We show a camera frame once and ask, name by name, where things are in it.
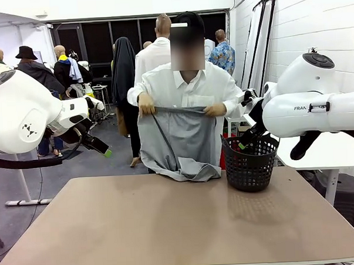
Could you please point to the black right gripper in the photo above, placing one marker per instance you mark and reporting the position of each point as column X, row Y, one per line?
column 257, row 117

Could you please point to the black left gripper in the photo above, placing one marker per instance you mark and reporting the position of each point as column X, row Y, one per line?
column 95, row 143

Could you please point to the black perforated plastic basket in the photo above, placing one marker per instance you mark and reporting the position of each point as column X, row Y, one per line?
column 249, row 173

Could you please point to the grey training pants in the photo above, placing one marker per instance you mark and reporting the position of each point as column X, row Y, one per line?
column 192, row 137

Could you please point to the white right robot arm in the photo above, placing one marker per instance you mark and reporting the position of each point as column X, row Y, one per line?
column 310, row 82

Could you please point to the person's left forearm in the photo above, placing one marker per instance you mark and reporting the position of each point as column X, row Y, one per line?
column 233, row 108

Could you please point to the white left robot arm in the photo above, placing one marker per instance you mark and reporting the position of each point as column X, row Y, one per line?
column 17, row 116

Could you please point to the person's right forearm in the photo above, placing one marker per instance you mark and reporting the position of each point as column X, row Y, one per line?
column 134, row 96

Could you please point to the person's left hand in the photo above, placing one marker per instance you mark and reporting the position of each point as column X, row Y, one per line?
column 215, row 111

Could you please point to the person's right hand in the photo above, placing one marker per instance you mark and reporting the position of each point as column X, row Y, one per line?
column 147, row 104

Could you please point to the white stool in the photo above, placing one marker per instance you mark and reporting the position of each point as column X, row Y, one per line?
column 100, row 87

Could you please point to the white side table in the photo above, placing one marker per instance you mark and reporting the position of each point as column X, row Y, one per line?
column 313, row 156

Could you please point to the person in blue floral shirt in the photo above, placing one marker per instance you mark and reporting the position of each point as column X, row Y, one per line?
column 223, row 55

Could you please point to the person's white shirt torso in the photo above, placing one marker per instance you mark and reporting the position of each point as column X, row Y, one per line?
column 192, row 87

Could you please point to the mannequin in black hooded cloak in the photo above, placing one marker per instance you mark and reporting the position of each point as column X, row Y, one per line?
column 122, row 67

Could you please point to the black tripod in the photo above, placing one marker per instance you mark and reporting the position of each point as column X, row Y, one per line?
column 313, row 49

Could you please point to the mannequin with yellow scarf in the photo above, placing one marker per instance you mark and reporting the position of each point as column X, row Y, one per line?
column 64, row 70

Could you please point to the white table leg stand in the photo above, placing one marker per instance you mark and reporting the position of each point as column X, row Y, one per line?
column 27, row 202

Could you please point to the mannequin with black hat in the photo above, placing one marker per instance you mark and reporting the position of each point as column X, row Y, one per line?
column 36, row 74

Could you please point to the black cap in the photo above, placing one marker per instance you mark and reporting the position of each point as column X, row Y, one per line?
column 189, row 19

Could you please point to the black stool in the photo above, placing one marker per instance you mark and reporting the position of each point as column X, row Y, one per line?
column 347, row 198

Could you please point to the folded black frame panels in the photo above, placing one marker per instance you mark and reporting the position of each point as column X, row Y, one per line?
column 258, row 46

